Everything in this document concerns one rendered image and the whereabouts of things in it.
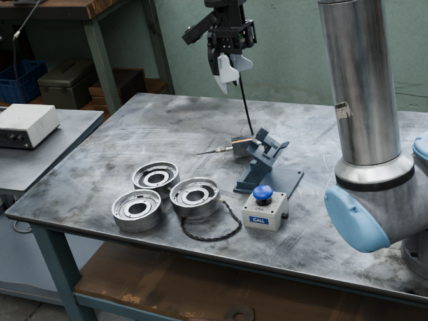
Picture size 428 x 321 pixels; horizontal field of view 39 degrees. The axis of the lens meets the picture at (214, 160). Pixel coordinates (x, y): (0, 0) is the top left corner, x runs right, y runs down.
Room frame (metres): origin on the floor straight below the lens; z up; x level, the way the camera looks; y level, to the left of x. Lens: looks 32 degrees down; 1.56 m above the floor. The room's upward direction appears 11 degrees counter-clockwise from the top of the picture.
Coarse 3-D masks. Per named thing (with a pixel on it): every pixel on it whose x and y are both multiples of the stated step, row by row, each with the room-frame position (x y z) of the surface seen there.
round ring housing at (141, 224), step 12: (132, 192) 1.07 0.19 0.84; (144, 192) 1.07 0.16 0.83; (156, 192) 1.05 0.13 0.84; (120, 204) 1.05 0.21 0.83; (132, 204) 1.04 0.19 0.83; (144, 204) 1.04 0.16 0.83; (156, 204) 1.04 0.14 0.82; (132, 216) 1.00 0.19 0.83; (144, 216) 0.98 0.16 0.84; (156, 216) 0.99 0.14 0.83; (132, 228) 0.98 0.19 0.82; (144, 228) 0.98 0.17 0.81
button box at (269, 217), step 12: (252, 192) 0.98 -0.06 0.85; (276, 192) 0.96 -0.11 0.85; (252, 204) 0.94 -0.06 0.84; (264, 204) 0.93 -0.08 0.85; (276, 204) 0.93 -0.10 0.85; (252, 216) 0.92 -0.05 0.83; (264, 216) 0.91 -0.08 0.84; (276, 216) 0.90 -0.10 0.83; (288, 216) 0.92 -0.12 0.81; (252, 228) 0.92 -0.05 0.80; (264, 228) 0.91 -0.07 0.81; (276, 228) 0.90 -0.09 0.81
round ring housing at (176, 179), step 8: (144, 168) 1.17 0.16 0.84; (152, 168) 1.17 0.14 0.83; (168, 168) 1.16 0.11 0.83; (176, 168) 1.13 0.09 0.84; (136, 176) 1.15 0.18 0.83; (152, 176) 1.14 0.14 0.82; (160, 176) 1.14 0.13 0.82; (168, 176) 1.12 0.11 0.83; (176, 176) 1.10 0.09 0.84; (136, 184) 1.10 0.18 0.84; (152, 184) 1.11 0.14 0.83; (168, 184) 1.08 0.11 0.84; (176, 184) 1.10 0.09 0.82; (160, 192) 1.07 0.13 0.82; (168, 192) 1.08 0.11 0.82
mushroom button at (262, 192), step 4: (256, 188) 0.95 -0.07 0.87; (260, 188) 0.95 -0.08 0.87; (264, 188) 0.95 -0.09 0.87; (268, 188) 0.94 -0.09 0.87; (256, 192) 0.94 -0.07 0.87; (260, 192) 0.93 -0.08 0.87; (264, 192) 0.93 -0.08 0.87; (268, 192) 0.93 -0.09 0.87; (272, 192) 0.93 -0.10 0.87; (256, 196) 0.93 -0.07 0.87; (260, 196) 0.93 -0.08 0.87; (264, 196) 0.93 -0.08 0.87; (268, 196) 0.93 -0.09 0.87; (264, 200) 0.94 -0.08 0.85
